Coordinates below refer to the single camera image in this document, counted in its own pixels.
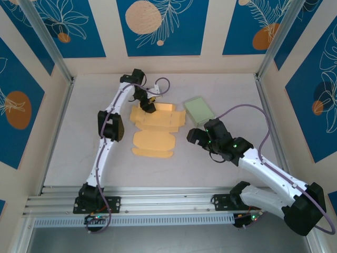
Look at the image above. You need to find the yellow paper box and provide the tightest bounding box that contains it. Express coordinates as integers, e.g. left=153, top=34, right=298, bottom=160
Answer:
left=129, top=102, right=187, bottom=159

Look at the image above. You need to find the light green paper box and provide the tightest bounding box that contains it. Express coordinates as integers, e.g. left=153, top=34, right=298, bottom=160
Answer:
left=183, top=96, right=217, bottom=127

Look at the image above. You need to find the black control board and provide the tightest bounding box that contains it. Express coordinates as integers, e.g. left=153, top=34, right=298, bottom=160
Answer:
left=84, top=213, right=107, bottom=225
left=233, top=212, right=261, bottom=229

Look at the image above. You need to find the thin black right gripper cable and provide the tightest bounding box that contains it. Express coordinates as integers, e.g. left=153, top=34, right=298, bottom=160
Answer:
left=207, top=151, right=227, bottom=164

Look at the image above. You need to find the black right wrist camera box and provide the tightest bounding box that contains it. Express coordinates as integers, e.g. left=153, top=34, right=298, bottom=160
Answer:
left=204, top=118, right=232, bottom=143

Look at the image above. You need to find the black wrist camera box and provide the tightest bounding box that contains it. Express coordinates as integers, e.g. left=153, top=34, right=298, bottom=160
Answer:
left=204, top=118, right=232, bottom=143
left=131, top=69, right=161, bottom=93

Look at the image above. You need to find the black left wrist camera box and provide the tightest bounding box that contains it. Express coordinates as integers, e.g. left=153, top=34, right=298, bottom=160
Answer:
left=131, top=69, right=161, bottom=93

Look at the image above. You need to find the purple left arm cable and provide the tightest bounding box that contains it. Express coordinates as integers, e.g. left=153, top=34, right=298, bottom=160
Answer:
left=85, top=77, right=171, bottom=235

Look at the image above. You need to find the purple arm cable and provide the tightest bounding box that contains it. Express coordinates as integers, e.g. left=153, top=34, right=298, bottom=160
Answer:
left=217, top=104, right=336, bottom=235
left=85, top=77, right=171, bottom=235

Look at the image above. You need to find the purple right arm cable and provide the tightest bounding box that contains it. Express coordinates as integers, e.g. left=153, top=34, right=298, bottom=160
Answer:
left=217, top=104, right=336, bottom=235

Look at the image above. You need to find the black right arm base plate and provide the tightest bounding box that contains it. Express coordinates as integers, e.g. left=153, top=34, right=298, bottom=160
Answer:
left=212, top=193, right=262, bottom=211

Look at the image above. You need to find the aluminium side rail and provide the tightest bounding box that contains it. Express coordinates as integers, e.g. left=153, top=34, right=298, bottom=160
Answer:
left=39, top=77, right=76, bottom=196
left=255, top=75, right=294, bottom=189

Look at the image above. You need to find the aluminium cross rail frame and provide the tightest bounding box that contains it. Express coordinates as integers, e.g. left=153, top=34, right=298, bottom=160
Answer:
left=22, top=186, right=313, bottom=216

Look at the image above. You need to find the grey slotted cable duct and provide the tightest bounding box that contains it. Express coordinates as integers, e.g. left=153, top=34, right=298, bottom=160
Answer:
left=33, top=213, right=235, bottom=228

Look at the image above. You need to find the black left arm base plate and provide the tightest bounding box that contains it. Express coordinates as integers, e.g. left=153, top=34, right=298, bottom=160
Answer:
left=73, top=196, right=122, bottom=214

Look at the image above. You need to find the aluminium corner post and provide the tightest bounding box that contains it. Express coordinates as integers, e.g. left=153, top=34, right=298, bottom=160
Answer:
left=256, top=0, right=302, bottom=80
left=19, top=0, right=74, bottom=85

